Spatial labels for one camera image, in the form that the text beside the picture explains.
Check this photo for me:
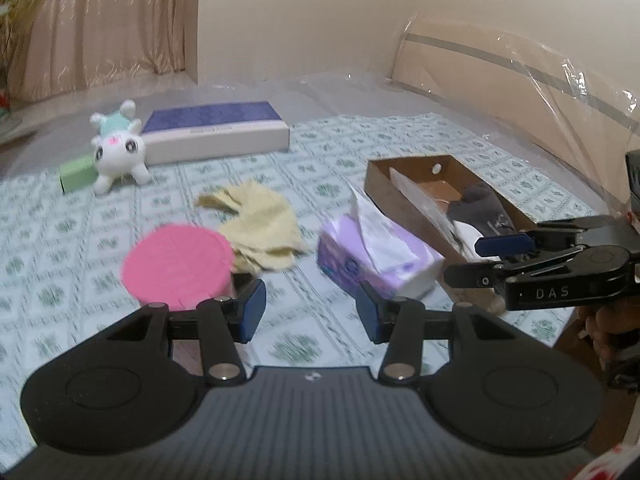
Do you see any white washcloth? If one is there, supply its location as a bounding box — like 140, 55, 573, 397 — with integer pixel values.
454, 221, 499, 262

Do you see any floral tablecloth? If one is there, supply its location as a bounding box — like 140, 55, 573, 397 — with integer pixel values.
1, 114, 597, 471

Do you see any purple tissue pack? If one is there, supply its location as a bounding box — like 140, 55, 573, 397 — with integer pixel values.
317, 190, 445, 299

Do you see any person right hand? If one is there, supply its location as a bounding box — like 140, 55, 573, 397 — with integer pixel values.
577, 298, 639, 370

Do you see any plastic wrapped headboard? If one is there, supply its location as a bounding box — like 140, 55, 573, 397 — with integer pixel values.
392, 18, 639, 208

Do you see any pink lidded cup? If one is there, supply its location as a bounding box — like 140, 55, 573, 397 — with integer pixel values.
120, 224, 234, 311

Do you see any yellow towel cloth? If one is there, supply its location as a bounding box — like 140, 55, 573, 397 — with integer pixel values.
195, 180, 308, 275

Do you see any white bunny plush toy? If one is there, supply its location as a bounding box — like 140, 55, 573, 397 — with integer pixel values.
90, 100, 152, 195

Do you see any blue white flat box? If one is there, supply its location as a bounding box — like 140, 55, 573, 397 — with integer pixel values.
141, 101, 290, 166

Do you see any brown cardboard box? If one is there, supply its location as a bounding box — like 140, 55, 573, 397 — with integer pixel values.
362, 154, 537, 311

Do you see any pink curtain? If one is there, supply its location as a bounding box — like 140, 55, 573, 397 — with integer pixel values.
8, 0, 186, 103

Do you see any dark grey sock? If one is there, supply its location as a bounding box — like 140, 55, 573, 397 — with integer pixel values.
447, 182, 516, 236

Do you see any small green box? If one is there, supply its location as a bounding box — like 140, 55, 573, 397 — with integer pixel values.
58, 154, 98, 194

